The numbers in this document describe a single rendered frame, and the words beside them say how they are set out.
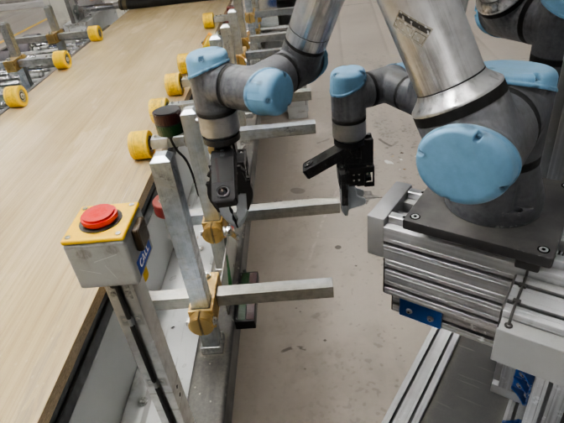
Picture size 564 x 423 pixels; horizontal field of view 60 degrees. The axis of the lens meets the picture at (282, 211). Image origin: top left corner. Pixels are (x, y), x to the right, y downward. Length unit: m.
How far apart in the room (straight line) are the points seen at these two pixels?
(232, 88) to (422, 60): 0.33
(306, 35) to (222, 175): 0.28
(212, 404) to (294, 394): 0.87
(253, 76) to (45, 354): 0.58
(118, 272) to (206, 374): 0.52
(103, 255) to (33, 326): 0.46
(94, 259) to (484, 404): 1.28
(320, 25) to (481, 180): 0.38
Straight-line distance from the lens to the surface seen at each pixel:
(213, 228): 1.14
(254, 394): 1.87
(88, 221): 0.56
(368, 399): 1.83
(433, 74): 0.61
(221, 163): 0.91
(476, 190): 0.64
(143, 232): 0.57
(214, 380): 1.04
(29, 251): 1.21
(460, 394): 1.62
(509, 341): 0.79
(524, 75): 0.73
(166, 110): 1.06
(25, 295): 1.08
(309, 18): 0.84
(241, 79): 0.81
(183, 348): 1.22
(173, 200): 0.84
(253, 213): 1.19
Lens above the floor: 1.51
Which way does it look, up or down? 34 degrees down
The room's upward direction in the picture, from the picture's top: 7 degrees counter-clockwise
